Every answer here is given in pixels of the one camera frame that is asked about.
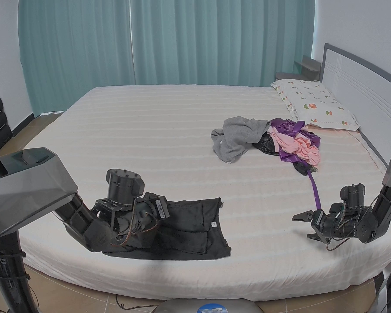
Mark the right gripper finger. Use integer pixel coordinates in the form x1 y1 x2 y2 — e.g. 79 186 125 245
307 231 330 245
292 209 318 223

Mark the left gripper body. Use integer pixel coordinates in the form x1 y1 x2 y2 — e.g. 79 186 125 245
116 196 169 239

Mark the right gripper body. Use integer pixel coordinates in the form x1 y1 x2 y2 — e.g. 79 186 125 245
311 209 348 240

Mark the black T-shirt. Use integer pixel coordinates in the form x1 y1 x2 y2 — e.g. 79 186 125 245
103 197 232 261

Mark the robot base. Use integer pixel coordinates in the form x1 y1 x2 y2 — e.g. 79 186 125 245
156 300 258 313

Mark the pile of clothes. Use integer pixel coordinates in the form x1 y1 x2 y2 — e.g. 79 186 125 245
252 118 324 209

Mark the bed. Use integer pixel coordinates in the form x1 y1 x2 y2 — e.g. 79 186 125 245
18 43 391 302

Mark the grey garment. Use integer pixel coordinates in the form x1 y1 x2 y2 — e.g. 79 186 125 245
211 116 272 164

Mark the white printed pillow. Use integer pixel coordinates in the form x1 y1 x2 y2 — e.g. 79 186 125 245
270 78 361 132

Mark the grey bedside table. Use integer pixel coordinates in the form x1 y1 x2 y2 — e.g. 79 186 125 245
275 55 322 81

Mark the blue-green curtain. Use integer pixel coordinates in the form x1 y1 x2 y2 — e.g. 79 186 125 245
18 0 137 117
130 0 316 87

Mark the black cable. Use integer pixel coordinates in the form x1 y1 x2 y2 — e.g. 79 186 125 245
0 191 79 244

